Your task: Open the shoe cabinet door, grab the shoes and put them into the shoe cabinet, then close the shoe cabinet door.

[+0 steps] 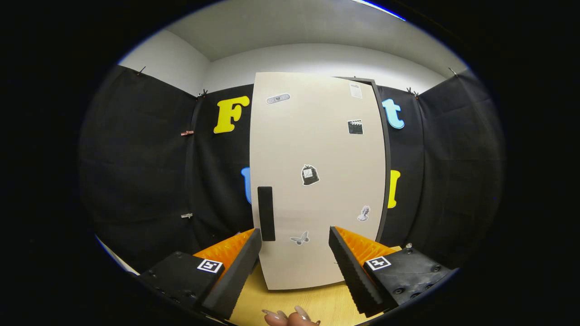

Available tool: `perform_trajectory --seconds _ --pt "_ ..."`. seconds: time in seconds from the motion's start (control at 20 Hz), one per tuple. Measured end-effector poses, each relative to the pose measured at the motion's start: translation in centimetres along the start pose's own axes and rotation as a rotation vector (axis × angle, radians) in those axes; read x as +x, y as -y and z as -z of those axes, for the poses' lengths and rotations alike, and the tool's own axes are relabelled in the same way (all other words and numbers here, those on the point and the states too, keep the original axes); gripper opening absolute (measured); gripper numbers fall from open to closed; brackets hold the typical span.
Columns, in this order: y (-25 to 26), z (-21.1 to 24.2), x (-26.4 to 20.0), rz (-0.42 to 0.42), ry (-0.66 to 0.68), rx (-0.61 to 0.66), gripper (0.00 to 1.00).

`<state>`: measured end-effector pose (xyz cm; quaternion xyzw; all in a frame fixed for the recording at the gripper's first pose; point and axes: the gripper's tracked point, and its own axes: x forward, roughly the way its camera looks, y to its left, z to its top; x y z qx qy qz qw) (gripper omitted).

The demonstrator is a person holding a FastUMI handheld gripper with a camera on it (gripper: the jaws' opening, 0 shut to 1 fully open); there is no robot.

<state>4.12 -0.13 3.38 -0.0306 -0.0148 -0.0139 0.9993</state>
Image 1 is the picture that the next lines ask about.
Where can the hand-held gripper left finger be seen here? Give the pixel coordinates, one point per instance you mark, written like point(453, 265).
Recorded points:
point(240, 276)

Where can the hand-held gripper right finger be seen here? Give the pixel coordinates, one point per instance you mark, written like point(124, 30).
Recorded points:
point(353, 276)

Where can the grey shoe cabinet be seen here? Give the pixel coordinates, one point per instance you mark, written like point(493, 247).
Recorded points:
point(388, 158)

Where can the beige shoe cabinet door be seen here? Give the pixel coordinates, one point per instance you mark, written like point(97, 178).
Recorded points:
point(317, 149)

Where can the black backdrop cloth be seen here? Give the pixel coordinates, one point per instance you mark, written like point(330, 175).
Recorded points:
point(145, 158)

